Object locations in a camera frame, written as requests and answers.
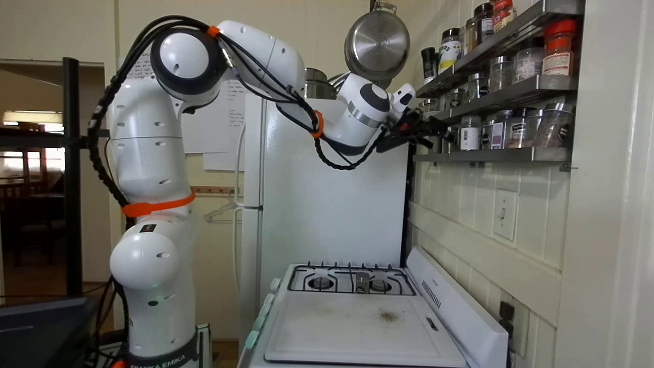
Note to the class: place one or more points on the white refrigerator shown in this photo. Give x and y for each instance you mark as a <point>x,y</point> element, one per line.
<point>327,204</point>

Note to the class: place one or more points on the black pepper grinder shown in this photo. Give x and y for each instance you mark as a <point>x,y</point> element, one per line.
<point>428,64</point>

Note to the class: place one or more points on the white stove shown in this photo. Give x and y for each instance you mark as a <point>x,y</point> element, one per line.
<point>460,306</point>

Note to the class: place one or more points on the silver lid spice jar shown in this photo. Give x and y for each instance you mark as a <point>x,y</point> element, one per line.
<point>478,87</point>
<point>500,74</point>

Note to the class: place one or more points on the grey label spice jar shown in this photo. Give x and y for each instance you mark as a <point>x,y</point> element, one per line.
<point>495,133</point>

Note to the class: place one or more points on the white tray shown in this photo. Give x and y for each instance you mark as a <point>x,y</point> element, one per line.
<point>352,332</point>

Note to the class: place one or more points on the black label spice jar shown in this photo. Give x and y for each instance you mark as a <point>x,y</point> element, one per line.
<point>523,130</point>

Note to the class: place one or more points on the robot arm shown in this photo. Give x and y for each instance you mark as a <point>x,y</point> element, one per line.
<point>148,153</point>

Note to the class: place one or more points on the black stand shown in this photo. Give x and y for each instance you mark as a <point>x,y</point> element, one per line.
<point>72,179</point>

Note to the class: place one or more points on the yellow label spice jar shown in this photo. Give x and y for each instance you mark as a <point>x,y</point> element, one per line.
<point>449,51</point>

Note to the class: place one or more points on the dark spice jar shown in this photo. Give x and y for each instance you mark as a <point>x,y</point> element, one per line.
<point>484,23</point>

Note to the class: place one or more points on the window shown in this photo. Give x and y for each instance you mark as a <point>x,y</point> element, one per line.
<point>30,158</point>

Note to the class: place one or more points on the light switch plate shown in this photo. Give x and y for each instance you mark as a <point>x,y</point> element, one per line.
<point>506,214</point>

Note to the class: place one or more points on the stove knob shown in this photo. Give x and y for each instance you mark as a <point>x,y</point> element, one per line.
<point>275,284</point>
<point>257,324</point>
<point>269,299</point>
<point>252,340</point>
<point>263,311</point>

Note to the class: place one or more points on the hanging steel pan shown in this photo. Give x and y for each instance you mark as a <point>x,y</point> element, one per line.
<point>377,46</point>

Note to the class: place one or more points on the red spice jar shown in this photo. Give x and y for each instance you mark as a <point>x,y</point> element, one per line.
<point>503,15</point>

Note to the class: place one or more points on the red lid spice bottle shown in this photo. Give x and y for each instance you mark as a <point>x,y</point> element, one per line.
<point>558,51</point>

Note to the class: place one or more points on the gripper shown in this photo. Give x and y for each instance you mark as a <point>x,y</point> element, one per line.
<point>416,125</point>

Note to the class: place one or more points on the small glass spice jar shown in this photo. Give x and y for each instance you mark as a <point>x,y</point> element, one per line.
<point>458,97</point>
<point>430,106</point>

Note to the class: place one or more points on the black laptop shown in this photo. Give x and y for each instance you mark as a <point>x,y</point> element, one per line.
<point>41,332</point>

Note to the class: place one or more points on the white clothes hanger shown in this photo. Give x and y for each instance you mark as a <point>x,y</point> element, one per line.
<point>222,213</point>

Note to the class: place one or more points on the clear glass spice jar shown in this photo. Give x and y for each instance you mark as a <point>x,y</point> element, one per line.
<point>469,36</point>

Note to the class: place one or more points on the white label spice bottle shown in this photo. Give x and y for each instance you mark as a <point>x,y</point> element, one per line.
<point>469,135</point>

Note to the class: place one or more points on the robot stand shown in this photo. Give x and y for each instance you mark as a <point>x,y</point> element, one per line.
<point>204,347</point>

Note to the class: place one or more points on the papers on wall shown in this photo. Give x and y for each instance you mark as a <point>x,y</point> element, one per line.
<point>219,133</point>

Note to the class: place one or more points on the metal spice rack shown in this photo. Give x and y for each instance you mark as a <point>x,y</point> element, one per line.
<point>511,94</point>

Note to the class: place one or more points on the stove burner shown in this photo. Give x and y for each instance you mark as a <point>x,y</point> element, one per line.
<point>321,282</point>
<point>381,285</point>

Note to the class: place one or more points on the wide glass spice jar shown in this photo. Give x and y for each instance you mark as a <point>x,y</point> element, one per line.
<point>528,64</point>

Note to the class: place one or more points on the large glass spice jar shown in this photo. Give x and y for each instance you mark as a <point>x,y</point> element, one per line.
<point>554,128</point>

